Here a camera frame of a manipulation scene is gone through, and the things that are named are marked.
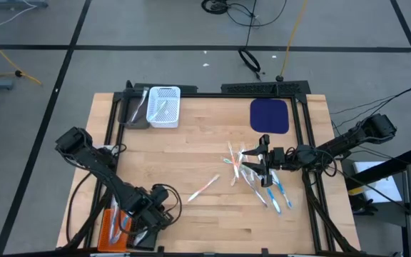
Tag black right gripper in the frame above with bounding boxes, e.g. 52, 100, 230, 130
241, 133, 289, 188

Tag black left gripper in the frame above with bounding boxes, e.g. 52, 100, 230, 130
133, 185, 174, 233

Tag blue white toothbrush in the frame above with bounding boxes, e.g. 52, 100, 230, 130
270, 170, 294, 210
120, 212, 131, 233
108, 196, 121, 246
265, 187, 282, 216

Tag purple white toothbrush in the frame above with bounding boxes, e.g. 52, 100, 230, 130
128, 89, 150, 126

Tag black perforated plastic basket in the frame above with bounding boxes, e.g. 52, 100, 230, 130
128, 210, 161, 251

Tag clear plastic bags pile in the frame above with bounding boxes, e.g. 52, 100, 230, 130
240, 170, 269, 208

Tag dark blue square mat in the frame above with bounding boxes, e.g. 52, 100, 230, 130
249, 98, 290, 135

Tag orange perforated plastic basket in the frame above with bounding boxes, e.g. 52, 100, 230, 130
97, 208, 134, 253

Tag black perforated panel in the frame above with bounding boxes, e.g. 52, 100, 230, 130
220, 80, 313, 97

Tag grey perforated plastic basket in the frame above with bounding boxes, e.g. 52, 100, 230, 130
118, 94, 152, 130

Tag white perforated plastic basket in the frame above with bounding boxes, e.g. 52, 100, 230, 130
146, 86, 182, 129

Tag white paper box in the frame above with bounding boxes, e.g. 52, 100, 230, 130
352, 160, 403, 204

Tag black beam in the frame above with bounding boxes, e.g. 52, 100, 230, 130
344, 146, 411, 191

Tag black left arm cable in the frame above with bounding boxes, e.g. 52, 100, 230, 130
151, 183, 183, 229

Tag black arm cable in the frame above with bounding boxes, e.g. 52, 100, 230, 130
151, 183, 183, 229
310, 148, 339, 178

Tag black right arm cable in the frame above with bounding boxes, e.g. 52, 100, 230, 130
310, 148, 339, 178

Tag black base cable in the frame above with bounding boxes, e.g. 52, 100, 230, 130
65, 171, 98, 249

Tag yellow hanging cable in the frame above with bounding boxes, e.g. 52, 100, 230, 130
275, 0, 309, 82

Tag thin black floor cables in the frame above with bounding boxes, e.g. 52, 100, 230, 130
329, 86, 411, 130

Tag black hanging cable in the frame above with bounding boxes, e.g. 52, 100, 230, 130
237, 0, 263, 81

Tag black coiled floor cable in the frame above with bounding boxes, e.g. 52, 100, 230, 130
201, 0, 288, 29

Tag yellow floor cable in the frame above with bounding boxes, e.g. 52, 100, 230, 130
0, 28, 43, 86

